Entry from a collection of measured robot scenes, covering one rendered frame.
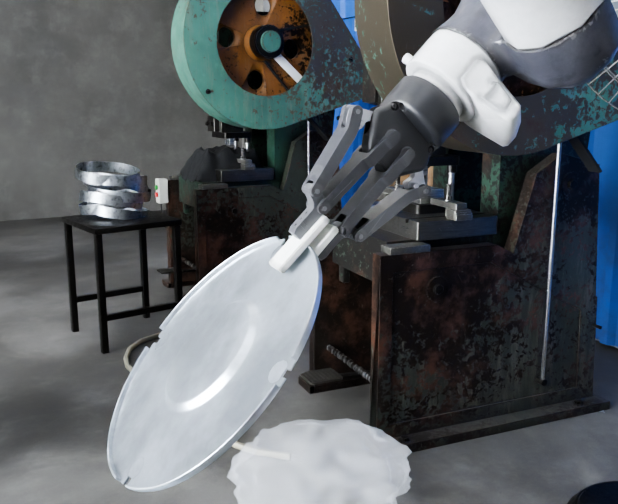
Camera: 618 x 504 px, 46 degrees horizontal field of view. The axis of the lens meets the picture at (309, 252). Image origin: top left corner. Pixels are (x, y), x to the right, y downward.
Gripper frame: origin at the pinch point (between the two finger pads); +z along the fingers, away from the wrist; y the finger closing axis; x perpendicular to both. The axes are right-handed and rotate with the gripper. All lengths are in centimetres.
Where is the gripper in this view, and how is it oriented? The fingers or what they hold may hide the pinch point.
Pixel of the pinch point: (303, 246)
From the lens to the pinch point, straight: 72.3
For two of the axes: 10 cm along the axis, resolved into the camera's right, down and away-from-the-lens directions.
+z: -6.5, 7.5, -1.1
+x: 4.0, 2.1, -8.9
